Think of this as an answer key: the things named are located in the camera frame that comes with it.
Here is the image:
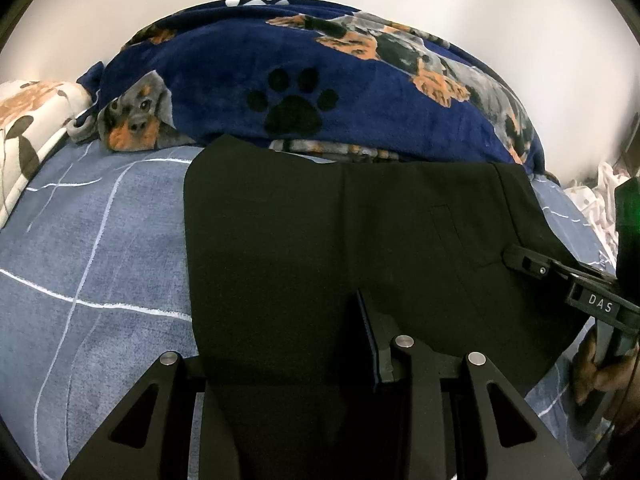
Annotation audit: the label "blue grid bedsheet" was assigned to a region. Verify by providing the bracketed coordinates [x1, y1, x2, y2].
[0, 139, 621, 480]

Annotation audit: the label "white dotted quilt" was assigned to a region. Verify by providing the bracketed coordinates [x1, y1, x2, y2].
[562, 160, 632, 262]

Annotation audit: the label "white floral pillow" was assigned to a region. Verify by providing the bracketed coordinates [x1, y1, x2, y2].
[0, 79, 94, 227]

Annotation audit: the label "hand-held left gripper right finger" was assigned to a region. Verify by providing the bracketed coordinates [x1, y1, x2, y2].
[356, 289, 583, 480]

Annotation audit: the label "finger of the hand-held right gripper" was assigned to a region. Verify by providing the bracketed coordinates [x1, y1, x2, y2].
[502, 242, 620, 292]

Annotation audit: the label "navy dog print blanket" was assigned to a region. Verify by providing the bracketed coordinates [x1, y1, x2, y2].
[67, 0, 562, 182]

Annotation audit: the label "black pants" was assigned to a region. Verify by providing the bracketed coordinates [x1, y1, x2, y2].
[183, 134, 596, 480]

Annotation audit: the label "person's right hand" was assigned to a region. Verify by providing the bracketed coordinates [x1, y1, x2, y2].
[572, 329, 640, 436]

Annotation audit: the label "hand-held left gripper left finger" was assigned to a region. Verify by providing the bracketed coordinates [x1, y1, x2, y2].
[62, 350, 242, 480]

